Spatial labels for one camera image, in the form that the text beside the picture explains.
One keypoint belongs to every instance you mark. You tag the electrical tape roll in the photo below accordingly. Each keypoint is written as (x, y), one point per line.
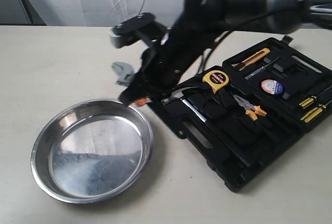
(272, 87)

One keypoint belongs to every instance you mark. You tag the yellow utility knife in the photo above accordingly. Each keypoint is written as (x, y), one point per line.
(252, 59)

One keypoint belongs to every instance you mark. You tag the dark robot arm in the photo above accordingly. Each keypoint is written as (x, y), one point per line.
(202, 25)

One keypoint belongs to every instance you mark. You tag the yellow black screwdriver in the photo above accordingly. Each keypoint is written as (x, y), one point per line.
(310, 100)
(315, 112)

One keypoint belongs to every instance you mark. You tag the black plastic tool case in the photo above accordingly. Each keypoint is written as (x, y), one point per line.
(244, 114)

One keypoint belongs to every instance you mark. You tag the yellow tape measure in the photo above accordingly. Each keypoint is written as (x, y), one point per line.
(216, 79)

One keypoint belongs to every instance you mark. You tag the yellow black screwdriver lower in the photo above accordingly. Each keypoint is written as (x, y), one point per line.
(315, 112)

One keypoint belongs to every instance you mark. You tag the yellow-handled pliers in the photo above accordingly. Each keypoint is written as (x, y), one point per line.
(251, 110)

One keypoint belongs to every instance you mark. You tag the grey adjustable wrench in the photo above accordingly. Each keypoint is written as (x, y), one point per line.
(125, 73)

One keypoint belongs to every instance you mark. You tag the yellow black screwdriver upper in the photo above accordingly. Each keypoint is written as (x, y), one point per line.
(310, 100)

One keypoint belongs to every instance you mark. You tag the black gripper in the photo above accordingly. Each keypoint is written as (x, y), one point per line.
(161, 69)

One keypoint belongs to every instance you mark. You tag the round stainless steel tray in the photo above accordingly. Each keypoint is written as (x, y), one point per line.
(91, 151)

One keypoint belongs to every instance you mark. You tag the test pen screwdriver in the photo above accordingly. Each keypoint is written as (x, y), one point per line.
(261, 69)

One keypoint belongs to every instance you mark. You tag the steel claw hammer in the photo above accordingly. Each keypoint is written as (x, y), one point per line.
(178, 95)

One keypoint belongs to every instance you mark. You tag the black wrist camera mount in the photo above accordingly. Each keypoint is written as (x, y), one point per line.
(141, 27)

